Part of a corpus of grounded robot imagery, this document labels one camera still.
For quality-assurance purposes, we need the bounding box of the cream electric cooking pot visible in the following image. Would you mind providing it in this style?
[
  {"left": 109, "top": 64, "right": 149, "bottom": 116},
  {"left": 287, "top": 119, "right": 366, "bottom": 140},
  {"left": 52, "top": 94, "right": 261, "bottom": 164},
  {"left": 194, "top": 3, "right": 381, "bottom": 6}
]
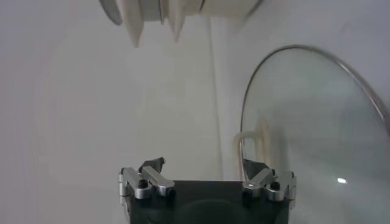
[{"left": 160, "top": 0, "right": 264, "bottom": 43}]

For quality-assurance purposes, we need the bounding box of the round glass pot lid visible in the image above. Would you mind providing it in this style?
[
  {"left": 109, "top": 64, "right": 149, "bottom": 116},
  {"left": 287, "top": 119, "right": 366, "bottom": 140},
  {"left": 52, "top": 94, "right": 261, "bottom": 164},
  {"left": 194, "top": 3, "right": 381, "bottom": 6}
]
[{"left": 233, "top": 44, "right": 390, "bottom": 224}]

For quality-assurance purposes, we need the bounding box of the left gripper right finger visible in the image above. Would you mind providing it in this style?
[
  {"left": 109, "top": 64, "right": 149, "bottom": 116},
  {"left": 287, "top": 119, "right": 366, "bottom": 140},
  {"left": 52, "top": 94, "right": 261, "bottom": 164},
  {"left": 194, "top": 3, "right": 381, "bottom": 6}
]
[{"left": 243, "top": 158, "right": 297, "bottom": 203}]

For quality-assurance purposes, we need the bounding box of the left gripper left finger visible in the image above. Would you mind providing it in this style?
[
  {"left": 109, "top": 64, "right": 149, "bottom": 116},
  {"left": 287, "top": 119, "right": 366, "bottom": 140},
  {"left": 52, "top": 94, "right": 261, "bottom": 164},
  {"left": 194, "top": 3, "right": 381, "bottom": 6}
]
[{"left": 118, "top": 156, "right": 176, "bottom": 200}]

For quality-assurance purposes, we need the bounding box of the perforated steel steamer basket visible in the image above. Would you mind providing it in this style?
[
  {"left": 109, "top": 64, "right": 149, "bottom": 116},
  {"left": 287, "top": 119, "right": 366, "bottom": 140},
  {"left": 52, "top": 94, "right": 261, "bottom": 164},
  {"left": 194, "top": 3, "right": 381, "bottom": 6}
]
[{"left": 99, "top": 0, "right": 162, "bottom": 49}]

